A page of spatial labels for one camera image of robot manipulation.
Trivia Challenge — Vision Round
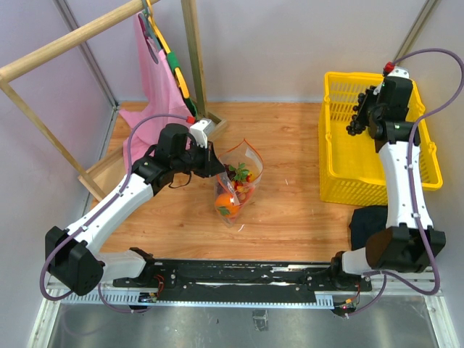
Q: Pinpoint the clear zip bag orange zipper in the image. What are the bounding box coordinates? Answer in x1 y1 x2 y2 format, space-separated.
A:
213 138 264 227

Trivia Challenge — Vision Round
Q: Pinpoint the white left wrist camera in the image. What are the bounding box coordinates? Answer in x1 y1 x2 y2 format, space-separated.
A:
189 118 215 149

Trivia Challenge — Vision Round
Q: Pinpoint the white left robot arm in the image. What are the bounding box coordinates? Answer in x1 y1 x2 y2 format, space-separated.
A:
45 119 225 296

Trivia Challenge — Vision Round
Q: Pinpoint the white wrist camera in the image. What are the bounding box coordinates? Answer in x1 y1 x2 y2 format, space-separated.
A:
189 118 215 149
383 62 410 79

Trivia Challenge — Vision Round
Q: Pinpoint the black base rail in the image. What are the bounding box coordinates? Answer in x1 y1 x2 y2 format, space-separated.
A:
112 259 372 306

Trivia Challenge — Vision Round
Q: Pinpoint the watermelon slice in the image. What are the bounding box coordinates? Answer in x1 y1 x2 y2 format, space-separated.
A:
236 187 254 204

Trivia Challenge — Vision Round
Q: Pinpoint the black grape bunch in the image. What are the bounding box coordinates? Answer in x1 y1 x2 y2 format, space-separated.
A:
346 93 367 136

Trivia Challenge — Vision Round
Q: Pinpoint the pink t-shirt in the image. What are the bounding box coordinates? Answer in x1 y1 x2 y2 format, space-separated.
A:
120 14 191 170

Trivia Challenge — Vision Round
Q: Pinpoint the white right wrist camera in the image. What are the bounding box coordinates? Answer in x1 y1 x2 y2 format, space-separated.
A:
383 62 410 79

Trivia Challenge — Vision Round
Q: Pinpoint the yellow plastic basket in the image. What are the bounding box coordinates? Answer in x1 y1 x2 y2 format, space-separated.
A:
319 72 443 206

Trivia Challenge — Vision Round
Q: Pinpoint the yellow hanger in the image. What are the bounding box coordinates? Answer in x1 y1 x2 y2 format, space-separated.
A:
149 18 190 99

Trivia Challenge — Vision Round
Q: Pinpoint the grey hanger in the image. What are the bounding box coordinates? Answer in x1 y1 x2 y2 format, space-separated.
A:
137 0 162 65

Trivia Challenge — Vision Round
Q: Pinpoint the dark grape bunch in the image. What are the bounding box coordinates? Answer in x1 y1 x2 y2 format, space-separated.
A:
225 165 236 181

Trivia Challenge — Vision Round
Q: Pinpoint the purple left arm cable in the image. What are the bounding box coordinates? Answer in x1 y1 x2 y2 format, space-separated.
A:
38 113 195 301

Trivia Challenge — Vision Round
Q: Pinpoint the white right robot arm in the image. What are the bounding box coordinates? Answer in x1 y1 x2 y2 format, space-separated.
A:
328 74 446 290

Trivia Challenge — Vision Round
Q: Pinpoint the orange persimmon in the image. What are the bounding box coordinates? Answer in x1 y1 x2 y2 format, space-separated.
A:
215 193 241 218

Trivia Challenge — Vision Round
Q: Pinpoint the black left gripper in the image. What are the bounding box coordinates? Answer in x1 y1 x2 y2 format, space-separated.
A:
173 138 226 178

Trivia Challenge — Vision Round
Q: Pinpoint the red cherry tomato sprig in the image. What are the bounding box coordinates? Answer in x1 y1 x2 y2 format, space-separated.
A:
229 162 256 191

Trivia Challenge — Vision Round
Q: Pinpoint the wooden clothes rack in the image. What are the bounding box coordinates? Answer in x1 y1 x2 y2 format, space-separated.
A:
1 1 228 201

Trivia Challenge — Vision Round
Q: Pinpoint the green hanger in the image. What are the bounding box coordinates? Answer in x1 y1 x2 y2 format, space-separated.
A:
166 51 198 117

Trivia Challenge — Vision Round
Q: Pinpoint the dark navy cloth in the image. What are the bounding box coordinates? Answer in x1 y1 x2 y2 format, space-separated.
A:
349 205 388 250

